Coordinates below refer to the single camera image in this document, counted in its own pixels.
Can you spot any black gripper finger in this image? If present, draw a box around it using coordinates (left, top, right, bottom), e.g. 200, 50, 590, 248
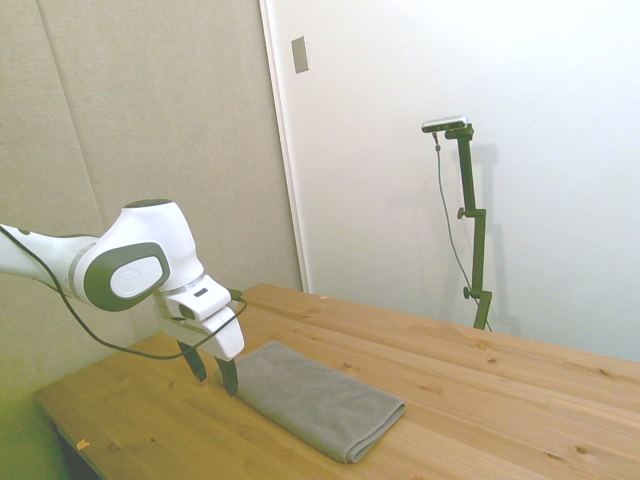
176, 339, 208, 384
215, 354, 240, 398

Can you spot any grey wall switch plate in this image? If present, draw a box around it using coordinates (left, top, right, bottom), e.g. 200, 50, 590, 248
290, 35, 311, 75

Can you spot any white door frame trim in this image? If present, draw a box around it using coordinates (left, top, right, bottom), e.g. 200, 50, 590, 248
258, 0, 312, 294

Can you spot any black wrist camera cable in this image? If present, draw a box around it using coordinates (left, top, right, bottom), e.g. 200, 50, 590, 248
0, 223, 249, 361

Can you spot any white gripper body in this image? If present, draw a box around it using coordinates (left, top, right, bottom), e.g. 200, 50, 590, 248
153, 293, 246, 362

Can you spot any dark green camera stand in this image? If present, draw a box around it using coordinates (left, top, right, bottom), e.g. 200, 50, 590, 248
443, 124, 494, 331

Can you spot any silver camera on stand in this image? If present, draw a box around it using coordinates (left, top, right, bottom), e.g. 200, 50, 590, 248
421, 114, 472, 134

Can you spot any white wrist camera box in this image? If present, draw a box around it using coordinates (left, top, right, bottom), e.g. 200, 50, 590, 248
166, 276, 234, 322

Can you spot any grey terry towel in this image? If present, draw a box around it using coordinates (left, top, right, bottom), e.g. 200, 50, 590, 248
214, 341, 407, 465

